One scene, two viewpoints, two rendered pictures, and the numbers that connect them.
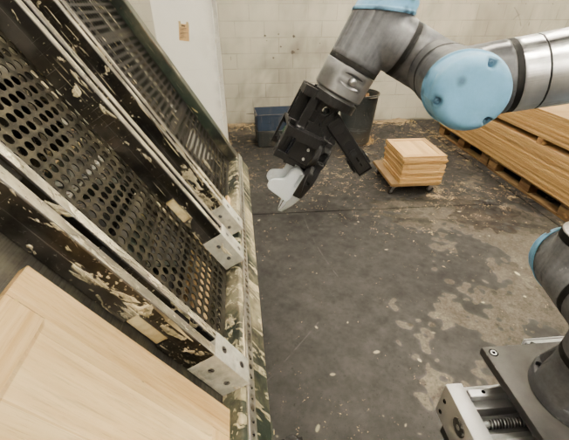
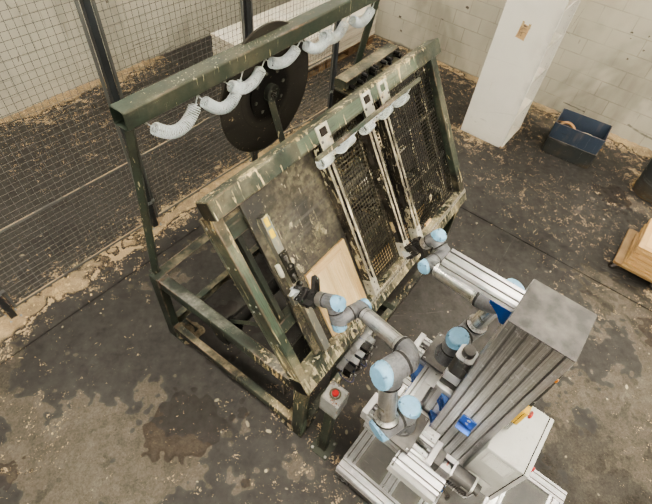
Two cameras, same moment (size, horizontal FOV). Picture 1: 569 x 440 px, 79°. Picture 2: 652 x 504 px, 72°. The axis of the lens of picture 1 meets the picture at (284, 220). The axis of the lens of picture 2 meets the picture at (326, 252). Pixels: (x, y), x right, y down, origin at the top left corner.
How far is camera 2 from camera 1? 218 cm
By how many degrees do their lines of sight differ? 33
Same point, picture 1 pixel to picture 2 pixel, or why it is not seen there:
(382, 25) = (432, 240)
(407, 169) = (636, 258)
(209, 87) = (519, 84)
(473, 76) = (421, 266)
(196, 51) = (525, 50)
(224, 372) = (370, 287)
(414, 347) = not seen: hidden behind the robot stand
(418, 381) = not seen: hidden behind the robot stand
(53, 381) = (337, 264)
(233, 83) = (567, 67)
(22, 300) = (339, 246)
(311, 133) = (415, 248)
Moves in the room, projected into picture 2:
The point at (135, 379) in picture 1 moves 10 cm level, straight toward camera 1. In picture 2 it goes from (349, 273) to (348, 286)
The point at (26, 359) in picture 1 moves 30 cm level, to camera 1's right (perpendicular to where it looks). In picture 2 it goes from (335, 257) to (373, 287)
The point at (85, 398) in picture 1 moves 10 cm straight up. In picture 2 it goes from (340, 270) to (341, 260)
